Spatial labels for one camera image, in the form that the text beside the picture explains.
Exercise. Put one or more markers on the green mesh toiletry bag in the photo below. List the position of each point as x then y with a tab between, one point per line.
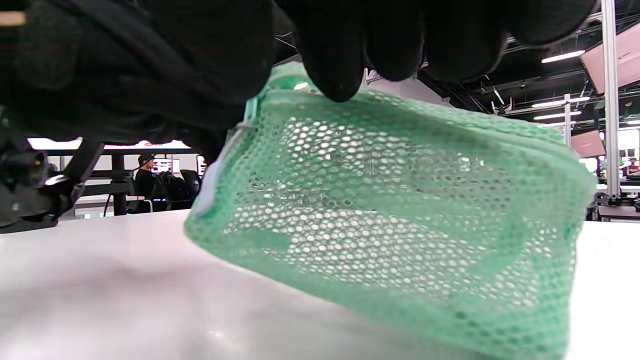
400	225

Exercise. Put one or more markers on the aluminium frame post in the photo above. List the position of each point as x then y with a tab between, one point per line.
611	100

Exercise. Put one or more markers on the person's right hand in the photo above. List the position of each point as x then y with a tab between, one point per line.
400	30

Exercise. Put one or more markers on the long ceiling light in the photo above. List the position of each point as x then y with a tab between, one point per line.
562	56

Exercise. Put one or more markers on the person's left hand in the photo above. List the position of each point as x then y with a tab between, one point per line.
90	75

